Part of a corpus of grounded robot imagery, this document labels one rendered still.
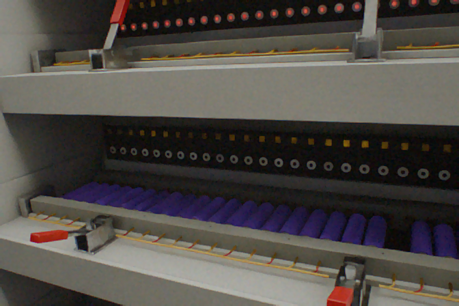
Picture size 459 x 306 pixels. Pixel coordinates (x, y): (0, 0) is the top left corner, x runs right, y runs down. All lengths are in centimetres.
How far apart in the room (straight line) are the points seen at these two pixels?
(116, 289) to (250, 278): 14
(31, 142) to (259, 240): 35
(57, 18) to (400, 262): 53
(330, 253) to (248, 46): 22
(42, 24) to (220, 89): 33
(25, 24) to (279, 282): 45
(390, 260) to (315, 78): 16
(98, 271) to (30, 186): 20
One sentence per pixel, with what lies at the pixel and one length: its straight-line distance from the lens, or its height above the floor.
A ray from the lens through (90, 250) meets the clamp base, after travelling 44.
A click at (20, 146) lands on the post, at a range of 57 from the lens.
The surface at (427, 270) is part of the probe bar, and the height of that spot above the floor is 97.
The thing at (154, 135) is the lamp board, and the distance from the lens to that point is 57.
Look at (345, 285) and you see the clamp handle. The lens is 31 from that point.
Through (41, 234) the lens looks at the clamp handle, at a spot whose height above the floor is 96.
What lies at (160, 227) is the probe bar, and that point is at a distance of 43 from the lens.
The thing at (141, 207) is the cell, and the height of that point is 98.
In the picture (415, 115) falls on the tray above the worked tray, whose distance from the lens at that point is 32.
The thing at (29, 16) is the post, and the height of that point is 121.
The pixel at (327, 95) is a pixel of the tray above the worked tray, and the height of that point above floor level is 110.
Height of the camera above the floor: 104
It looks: 1 degrees up
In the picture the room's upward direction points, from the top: 4 degrees clockwise
